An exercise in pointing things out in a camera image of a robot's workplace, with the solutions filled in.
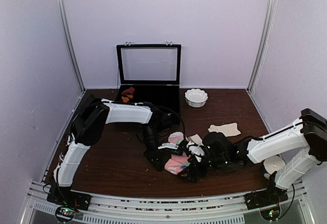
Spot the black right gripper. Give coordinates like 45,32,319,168
177,153,228,184

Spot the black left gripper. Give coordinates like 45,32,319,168
141,124,165,172

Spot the pink mint patterned sock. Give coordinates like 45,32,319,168
165,131,190,175

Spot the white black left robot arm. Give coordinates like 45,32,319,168
53,99,171,206

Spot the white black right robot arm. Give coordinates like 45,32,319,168
178,108,326,205

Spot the maroon yellow argyle sock roll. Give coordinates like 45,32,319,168
121,87,135,103

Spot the beige brown cuffed sock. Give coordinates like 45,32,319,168
188,134,203,145

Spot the beige striped sock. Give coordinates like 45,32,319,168
207,123,241,137

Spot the white scalloped ceramic bowl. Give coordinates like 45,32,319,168
184,88,208,108

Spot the white blue cup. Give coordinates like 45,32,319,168
263,155,286,179

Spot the black compartment storage box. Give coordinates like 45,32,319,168
115,43,182,115

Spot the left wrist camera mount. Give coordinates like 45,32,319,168
158,143,178,150

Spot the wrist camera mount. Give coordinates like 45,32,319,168
186,142,205,162
158,143,178,150

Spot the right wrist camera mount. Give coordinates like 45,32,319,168
186,142,205,162

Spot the thin black cable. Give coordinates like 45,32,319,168
153,106,187,143

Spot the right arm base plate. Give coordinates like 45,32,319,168
244,187,288,210

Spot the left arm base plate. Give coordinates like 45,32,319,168
46,186,91,211

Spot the aluminium table edge rail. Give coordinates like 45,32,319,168
18,180,318,223

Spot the left aluminium frame post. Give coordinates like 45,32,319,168
57,0,86,92

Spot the aluminium frame post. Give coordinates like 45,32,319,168
57,0,86,92
247,0,276,94

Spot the right aluminium frame post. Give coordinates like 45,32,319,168
247,0,276,94

